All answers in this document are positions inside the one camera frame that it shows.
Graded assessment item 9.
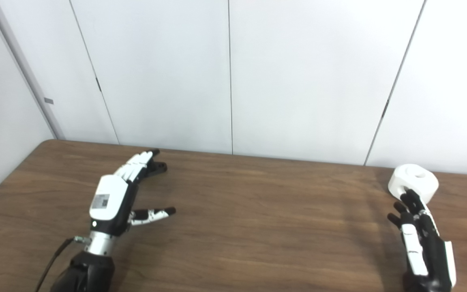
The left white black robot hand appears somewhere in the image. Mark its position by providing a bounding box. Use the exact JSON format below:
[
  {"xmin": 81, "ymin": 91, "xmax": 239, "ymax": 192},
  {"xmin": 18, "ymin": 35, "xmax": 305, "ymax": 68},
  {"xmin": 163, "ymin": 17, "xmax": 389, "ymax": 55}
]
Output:
[{"xmin": 89, "ymin": 149, "xmax": 176, "ymax": 237}]

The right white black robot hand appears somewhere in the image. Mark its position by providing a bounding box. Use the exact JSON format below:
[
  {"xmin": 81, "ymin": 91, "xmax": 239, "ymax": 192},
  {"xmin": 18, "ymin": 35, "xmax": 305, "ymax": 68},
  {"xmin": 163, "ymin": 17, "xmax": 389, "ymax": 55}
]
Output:
[{"xmin": 387, "ymin": 189, "xmax": 458, "ymax": 292}]

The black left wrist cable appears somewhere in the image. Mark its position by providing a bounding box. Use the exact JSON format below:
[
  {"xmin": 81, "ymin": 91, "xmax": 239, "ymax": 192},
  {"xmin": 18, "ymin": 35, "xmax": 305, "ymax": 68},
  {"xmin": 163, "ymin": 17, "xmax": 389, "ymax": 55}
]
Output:
[{"xmin": 35, "ymin": 236, "xmax": 92, "ymax": 292}]

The black holder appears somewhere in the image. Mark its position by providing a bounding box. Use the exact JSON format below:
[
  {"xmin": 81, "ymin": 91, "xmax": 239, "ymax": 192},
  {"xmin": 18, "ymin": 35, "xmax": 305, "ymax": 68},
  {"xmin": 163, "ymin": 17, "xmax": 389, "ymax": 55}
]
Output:
[{"xmin": 145, "ymin": 161, "xmax": 168, "ymax": 176}]

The round white piece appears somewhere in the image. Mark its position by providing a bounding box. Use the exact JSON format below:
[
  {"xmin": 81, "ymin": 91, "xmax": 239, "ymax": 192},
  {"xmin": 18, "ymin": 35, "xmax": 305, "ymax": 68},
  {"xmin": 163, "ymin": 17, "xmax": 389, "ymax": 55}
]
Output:
[{"xmin": 388, "ymin": 164, "xmax": 439, "ymax": 203}]

